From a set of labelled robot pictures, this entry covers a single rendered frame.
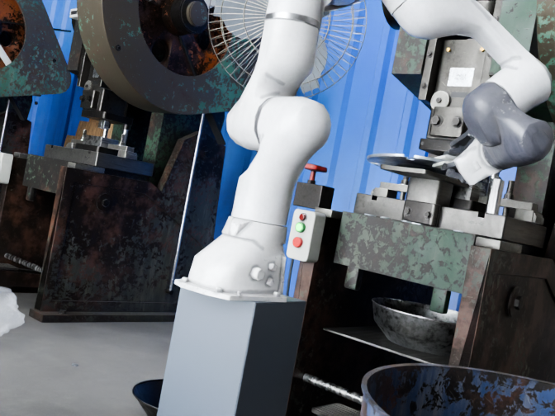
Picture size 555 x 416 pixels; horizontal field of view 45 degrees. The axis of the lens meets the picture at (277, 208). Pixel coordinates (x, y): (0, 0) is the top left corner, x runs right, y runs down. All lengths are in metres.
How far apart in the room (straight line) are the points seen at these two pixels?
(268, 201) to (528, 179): 1.01
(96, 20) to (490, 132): 1.75
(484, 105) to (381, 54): 2.25
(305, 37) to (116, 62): 1.46
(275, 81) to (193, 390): 0.61
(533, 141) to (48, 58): 3.63
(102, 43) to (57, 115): 3.01
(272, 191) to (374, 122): 2.25
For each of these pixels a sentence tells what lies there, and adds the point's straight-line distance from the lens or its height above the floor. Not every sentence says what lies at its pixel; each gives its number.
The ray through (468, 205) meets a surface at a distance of 1.87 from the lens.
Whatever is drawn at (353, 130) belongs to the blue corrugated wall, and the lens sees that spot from 3.56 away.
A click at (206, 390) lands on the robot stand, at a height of 0.27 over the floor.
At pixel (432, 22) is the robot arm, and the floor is 1.02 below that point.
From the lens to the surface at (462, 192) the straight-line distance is 1.91.
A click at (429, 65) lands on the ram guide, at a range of 1.95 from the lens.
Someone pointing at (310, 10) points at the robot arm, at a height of 1.00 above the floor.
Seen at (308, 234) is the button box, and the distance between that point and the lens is 1.78.
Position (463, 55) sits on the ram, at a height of 1.12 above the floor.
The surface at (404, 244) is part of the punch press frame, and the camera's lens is 1.75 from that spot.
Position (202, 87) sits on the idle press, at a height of 1.06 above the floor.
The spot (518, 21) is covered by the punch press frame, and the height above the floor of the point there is 1.20.
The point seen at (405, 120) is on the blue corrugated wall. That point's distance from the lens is 3.38.
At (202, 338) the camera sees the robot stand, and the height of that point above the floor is 0.36.
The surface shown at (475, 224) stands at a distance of 1.77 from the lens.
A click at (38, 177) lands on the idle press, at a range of 3.14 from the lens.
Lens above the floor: 0.63
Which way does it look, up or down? level
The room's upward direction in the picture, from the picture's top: 11 degrees clockwise
